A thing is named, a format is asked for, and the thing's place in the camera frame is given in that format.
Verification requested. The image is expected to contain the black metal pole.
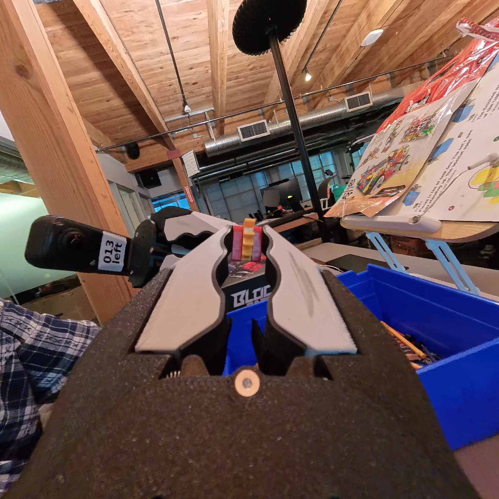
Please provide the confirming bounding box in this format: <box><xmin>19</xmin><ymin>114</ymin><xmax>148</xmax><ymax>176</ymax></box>
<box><xmin>232</xmin><ymin>0</ymin><xmax>330</xmax><ymax>228</ymax></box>

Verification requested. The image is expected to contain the black flat tablet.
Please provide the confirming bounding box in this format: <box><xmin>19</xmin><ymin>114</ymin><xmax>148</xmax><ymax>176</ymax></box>
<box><xmin>331</xmin><ymin>253</ymin><xmax>384</xmax><ymax>275</ymax></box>

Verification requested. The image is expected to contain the pile of colourful toy pieces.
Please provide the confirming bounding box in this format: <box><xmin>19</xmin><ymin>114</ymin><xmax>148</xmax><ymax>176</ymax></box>
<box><xmin>380</xmin><ymin>319</ymin><xmax>439</xmax><ymax>370</ymax></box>

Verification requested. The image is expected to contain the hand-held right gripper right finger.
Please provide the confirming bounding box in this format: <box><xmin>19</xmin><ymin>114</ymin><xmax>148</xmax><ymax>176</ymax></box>
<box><xmin>263</xmin><ymin>226</ymin><xmax>360</xmax><ymax>358</ymax></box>

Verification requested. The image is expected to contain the tilted board stand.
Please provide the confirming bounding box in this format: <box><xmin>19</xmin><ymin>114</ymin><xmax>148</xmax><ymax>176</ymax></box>
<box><xmin>340</xmin><ymin>214</ymin><xmax>499</xmax><ymax>297</ymax></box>

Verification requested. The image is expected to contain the black computer monitor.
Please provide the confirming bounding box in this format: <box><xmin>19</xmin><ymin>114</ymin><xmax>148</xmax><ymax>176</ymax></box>
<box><xmin>261</xmin><ymin>179</ymin><xmax>304</xmax><ymax>211</ymax></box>

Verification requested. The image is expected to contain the white air vent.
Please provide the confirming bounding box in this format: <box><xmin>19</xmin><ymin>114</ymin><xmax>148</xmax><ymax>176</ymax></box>
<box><xmin>344</xmin><ymin>90</ymin><xmax>374</xmax><ymax>113</ymax></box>
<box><xmin>237</xmin><ymin>119</ymin><xmax>272</xmax><ymax>143</ymax></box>

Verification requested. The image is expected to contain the silver ventilation duct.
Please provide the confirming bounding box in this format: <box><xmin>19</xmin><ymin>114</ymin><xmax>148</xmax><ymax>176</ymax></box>
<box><xmin>204</xmin><ymin>77</ymin><xmax>423</xmax><ymax>158</ymax></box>

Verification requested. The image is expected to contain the blue plastic bin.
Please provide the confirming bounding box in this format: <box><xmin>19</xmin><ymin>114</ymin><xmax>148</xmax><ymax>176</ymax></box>
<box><xmin>222</xmin><ymin>263</ymin><xmax>499</xmax><ymax>452</ymax></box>

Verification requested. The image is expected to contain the person's left forearm plaid sleeve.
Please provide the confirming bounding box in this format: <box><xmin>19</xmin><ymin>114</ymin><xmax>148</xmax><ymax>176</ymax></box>
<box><xmin>0</xmin><ymin>300</ymin><xmax>103</xmax><ymax>493</ymax></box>

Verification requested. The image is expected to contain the white instruction sheet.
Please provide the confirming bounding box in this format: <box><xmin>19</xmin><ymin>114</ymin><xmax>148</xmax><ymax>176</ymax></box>
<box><xmin>401</xmin><ymin>66</ymin><xmax>499</xmax><ymax>224</ymax></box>

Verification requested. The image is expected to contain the red yellow toy construction piece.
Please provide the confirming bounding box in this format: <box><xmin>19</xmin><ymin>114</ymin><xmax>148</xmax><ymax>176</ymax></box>
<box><xmin>231</xmin><ymin>218</ymin><xmax>265</xmax><ymax>263</ymax></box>

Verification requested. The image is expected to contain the black box with red print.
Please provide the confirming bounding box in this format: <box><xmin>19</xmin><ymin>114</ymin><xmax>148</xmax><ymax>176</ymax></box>
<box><xmin>220</xmin><ymin>261</ymin><xmax>274</xmax><ymax>314</ymax></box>

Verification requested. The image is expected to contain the wooden post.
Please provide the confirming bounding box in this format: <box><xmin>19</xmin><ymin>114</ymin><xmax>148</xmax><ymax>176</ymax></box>
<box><xmin>0</xmin><ymin>0</ymin><xmax>139</xmax><ymax>326</ymax></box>

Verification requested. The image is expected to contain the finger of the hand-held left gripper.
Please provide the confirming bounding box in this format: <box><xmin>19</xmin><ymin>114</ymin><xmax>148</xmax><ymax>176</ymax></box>
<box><xmin>159</xmin><ymin>251</ymin><xmax>186</xmax><ymax>275</ymax></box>
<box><xmin>163</xmin><ymin>212</ymin><xmax>236</xmax><ymax>245</ymax></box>

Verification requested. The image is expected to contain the colourful toy package bag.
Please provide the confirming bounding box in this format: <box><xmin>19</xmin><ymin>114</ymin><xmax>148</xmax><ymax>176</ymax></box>
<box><xmin>325</xmin><ymin>35</ymin><xmax>499</xmax><ymax>220</ymax></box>

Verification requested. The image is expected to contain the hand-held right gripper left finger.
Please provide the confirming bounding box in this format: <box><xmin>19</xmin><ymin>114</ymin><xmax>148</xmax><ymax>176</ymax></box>
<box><xmin>134</xmin><ymin>226</ymin><xmax>234</xmax><ymax>356</ymax></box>

